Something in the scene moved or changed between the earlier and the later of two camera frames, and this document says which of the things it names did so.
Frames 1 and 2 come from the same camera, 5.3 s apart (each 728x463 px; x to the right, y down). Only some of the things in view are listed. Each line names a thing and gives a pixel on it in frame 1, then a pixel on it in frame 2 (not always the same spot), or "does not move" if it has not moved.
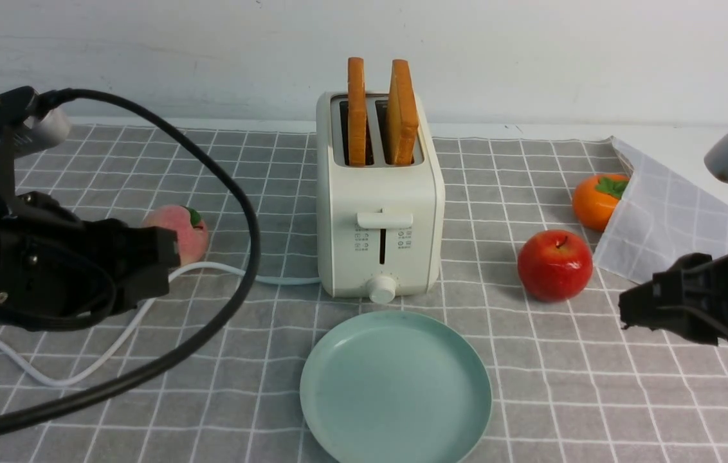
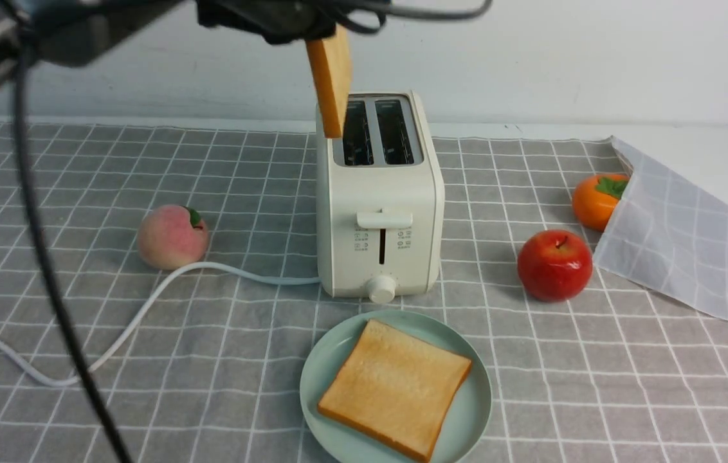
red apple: [555, 265] does not move
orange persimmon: [595, 198] does not move
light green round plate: [395, 386] does not move
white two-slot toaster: [380, 226] does not move
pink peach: [190, 229] does not move
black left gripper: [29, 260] -> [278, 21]
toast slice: [403, 118] -> [396, 389]
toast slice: [356, 112] -> [330, 67]
